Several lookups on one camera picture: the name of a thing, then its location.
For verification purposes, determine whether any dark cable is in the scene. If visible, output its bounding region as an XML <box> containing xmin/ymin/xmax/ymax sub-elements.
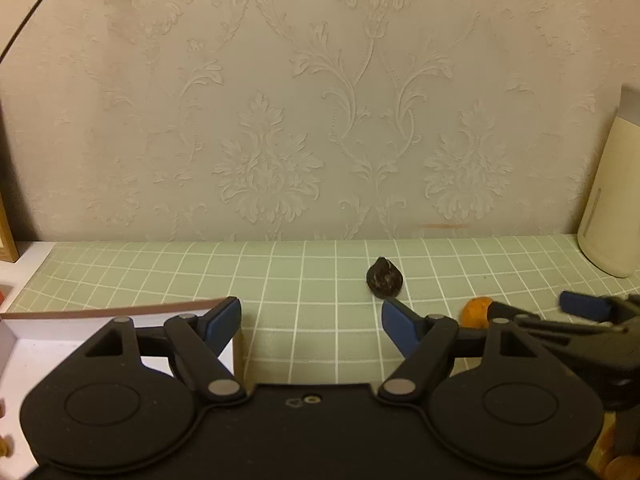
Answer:
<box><xmin>0</xmin><ymin>0</ymin><xmax>77</xmax><ymax>58</ymax></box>

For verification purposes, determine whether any dark water chestnut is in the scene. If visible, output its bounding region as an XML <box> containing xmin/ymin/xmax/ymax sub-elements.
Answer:
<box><xmin>366</xmin><ymin>256</ymin><xmax>404</xmax><ymax>296</ymax></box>

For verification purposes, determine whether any white cardboard box brown rim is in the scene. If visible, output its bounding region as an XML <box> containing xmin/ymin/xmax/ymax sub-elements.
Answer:
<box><xmin>0</xmin><ymin>297</ymin><xmax>242</xmax><ymax>480</ymax></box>

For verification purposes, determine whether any cream thermos jug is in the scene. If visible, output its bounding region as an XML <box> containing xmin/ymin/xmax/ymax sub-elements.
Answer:
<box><xmin>577</xmin><ymin>84</ymin><xmax>640</xmax><ymax>279</ymax></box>

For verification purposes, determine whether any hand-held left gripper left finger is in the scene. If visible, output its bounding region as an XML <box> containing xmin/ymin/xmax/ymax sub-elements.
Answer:
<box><xmin>75</xmin><ymin>296</ymin><xmax>247</xmax><ymax>404</ymax></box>

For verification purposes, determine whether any green checked tablecloth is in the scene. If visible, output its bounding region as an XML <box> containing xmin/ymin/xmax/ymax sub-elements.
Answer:
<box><xmin>4</xmin><ymin>233</ymin><xmax>640</xmax><ymax>387</ymax></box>

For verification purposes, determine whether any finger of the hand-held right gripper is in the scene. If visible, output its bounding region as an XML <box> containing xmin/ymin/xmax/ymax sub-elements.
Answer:
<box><xmin>487</xmin><ymin>302</ymin><xmax>628</xmax><ymax>337</ymax></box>
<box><xmin>558</xmin><ymin>290</ymin><xmax>640</xmax><ymax>322</ymax></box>

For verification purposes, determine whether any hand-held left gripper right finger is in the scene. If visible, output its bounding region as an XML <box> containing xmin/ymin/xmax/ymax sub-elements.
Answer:
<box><xmin>378</xmin><ymin>297</ymin><xmax>551</xmax><ymax>404</ymax></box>

